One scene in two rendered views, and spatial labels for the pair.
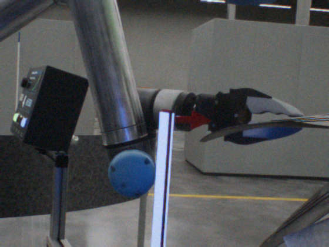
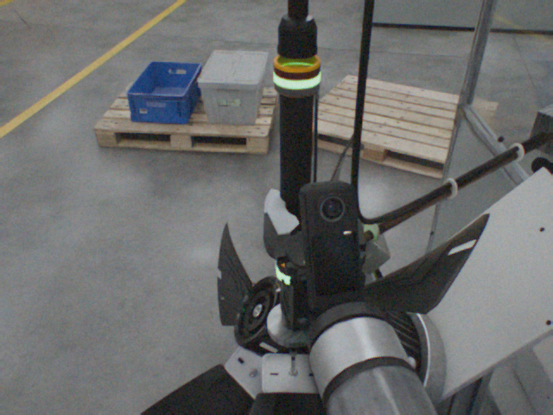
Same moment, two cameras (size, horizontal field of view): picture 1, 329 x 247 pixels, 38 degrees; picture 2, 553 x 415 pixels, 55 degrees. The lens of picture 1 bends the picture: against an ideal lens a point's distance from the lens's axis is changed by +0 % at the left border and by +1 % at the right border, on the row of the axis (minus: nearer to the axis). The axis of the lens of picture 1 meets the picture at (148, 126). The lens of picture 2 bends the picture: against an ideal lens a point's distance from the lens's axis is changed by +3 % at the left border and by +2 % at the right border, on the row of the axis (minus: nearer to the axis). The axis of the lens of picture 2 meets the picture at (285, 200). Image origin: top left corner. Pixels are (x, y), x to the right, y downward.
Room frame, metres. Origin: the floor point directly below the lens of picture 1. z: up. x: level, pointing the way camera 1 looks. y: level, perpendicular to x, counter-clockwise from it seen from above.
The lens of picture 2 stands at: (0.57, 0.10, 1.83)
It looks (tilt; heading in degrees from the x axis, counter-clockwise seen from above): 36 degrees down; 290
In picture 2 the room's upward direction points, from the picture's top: straight up
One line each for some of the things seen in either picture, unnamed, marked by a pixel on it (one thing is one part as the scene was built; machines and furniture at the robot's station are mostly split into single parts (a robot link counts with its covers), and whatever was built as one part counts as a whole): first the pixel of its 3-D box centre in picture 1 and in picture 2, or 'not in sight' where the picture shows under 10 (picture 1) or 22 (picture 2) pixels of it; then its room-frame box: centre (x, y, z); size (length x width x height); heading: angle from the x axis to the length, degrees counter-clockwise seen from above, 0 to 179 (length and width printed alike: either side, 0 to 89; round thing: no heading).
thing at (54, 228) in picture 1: (59, 196); not in sight; (1.06, 0.19, 0.96); 0.03 x 0.03 x 0.20; 23
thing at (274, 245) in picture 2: not in sight; (288, 240); (0.70, -0.28, 1.50); 0.09 x 0.05 x 0.02; 132
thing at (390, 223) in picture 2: not in sight; (451, 189); (0.55, -0.60, 1.38); 0.54 x 0.01 x 0.01; 58
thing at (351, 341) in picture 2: not in sight; (362, 362); (0.60, -0.17, 1.48); 0.08 x 0.05 x 0.08; 33
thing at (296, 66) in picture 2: not in sight; (296, 75); (0.71, -0.34, 1.64); 0.04 x 0.04 x 0.03
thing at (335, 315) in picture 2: not in sight; (329, 296); (0.64, -0.24, 1.47); 0.12 x 0.08 x 0.09; 123
